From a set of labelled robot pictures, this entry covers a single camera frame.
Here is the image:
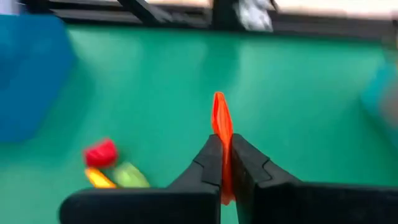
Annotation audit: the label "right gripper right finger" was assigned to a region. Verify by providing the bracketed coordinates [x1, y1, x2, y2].
[231, 133, 398, 224]

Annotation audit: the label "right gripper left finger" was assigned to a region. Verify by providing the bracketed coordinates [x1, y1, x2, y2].
[58, 133, 224, 224]

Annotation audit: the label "small green pepper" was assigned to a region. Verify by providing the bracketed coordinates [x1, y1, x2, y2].
[112, 161, 151, 189]

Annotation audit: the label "orange chili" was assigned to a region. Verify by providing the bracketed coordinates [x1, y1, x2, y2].
[84, 167, 118, 190]

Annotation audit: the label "small red pepper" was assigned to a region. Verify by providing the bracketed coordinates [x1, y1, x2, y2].
[83, 138, 119, 169]

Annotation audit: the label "red chili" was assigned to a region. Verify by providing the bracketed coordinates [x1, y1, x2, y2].
[211, 91, 236, 206]

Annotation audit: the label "green table mat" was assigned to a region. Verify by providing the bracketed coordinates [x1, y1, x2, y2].
[0, 24, 398, 224]

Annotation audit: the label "teal translucent basket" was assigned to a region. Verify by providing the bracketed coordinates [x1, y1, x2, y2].
[359, 18, 398, 134]

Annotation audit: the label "dark teal basket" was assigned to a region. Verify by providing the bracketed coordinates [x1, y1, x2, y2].
[0, 14, 77, 144]

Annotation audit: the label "silver arm base bracket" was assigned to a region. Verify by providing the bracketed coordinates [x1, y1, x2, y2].
[233, 0, 275, 32]

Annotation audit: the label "black metal rig frame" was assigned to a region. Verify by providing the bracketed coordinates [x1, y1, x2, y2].
[18, 0, 398, 40]

